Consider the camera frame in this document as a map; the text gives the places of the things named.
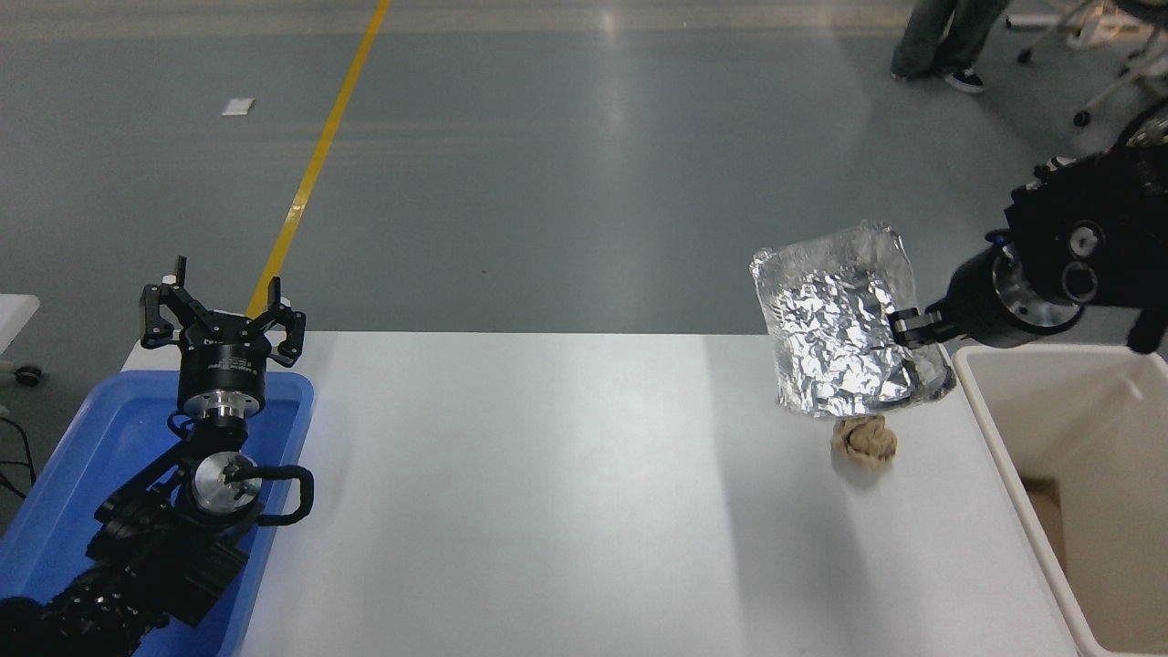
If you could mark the white chair base with casters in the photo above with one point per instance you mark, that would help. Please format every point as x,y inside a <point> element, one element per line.
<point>1049,32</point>

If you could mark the large pale bin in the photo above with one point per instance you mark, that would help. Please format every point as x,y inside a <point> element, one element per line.
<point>1095,429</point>

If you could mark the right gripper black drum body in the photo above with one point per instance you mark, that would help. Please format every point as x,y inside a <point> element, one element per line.
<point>975,297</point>

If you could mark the black caster wheel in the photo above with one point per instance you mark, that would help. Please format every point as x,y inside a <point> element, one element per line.
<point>28,375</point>

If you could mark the crumpled tan paper ball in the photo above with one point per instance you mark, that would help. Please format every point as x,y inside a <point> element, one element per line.
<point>865,443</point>

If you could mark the foil plate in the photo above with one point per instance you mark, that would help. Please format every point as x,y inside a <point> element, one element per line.
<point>839,319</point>

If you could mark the white chair leg with caster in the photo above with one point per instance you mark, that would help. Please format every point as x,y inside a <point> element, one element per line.
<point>1109,96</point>

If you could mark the white side table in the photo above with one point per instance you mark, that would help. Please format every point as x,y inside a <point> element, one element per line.
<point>14,319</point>

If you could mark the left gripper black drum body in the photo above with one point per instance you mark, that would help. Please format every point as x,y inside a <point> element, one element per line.
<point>224,359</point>

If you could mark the blue plastic tray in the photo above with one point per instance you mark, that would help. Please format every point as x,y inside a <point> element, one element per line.
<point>91,429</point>

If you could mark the person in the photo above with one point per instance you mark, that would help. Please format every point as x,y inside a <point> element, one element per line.
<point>949,36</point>

